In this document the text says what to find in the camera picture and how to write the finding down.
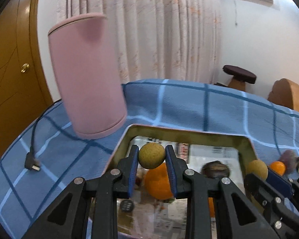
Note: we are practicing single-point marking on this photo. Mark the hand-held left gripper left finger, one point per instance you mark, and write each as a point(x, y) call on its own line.
point(133, 174)

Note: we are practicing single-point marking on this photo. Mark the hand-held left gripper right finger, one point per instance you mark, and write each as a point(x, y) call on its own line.
point(171, 176)

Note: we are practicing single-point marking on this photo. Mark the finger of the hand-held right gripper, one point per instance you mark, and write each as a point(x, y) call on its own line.
point(279, 180)
point(261, 194)

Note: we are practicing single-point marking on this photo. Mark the large orange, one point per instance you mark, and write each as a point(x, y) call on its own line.
point(159, 183)

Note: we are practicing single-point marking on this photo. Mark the tan longan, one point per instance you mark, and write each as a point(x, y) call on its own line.
point(257, 169)
point(152, 155)

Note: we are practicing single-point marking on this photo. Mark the dark brown round fruit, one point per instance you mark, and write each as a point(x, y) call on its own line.
point(215, 170)

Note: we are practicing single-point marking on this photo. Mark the metal tin box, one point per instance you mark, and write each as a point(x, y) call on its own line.
point(189, 133)

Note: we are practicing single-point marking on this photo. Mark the small orange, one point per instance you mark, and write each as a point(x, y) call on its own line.
point(277, 167)

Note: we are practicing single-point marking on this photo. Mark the purple passion fruit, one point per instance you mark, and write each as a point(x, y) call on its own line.
point(289, 159)

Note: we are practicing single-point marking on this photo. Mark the printed paper leaflet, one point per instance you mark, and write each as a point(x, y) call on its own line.
point(214, 151)

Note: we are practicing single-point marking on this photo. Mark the blue plaid blanket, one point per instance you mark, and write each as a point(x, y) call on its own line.
point(177, 104)

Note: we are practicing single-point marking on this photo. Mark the brown leather armchair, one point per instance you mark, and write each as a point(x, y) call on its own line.
point(289, 97)

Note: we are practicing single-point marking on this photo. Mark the pink cylinder container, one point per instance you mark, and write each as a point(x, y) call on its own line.
point(87, 79)

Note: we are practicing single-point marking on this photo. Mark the wooden stool with dark cushion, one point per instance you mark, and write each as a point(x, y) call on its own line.
point(239, 73)

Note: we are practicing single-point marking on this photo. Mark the pink floral curtain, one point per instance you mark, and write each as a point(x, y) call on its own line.
point(152, 29)

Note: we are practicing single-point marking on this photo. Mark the brass door knob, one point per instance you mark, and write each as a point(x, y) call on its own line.
point(25, 68)

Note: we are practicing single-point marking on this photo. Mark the wooden door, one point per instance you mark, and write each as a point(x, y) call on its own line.
point(10, 67)

